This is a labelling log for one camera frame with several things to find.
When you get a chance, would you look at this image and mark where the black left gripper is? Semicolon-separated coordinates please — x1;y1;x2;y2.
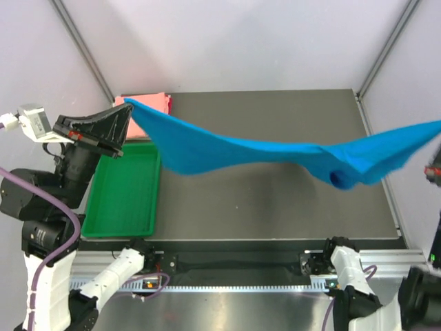
54;101;135;206

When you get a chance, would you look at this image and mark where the blue t shirt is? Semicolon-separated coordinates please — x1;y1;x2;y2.
125;99;440;190

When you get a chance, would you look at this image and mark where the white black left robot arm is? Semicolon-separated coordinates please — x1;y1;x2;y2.
1;103;156;330

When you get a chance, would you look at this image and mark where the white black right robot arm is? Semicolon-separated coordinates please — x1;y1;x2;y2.
321;237;440;330

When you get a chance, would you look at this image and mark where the folded pink t shirt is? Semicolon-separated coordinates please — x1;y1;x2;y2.
113;92;167;141

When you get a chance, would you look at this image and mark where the folded magenta t shirt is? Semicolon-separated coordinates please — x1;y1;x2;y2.
165;94;173;114

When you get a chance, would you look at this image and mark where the green plastic tray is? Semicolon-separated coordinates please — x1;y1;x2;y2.
81;142;161;239

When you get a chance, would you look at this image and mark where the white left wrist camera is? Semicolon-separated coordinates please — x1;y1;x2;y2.
1;103;59;143

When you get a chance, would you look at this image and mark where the aluminium frame rail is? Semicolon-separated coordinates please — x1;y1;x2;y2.
72;250;427;278

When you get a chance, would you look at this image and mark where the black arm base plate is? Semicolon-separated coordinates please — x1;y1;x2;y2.
144;250;331;287

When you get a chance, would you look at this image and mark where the grey slotted cable duct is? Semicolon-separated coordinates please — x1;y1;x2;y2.
68;277;345;294

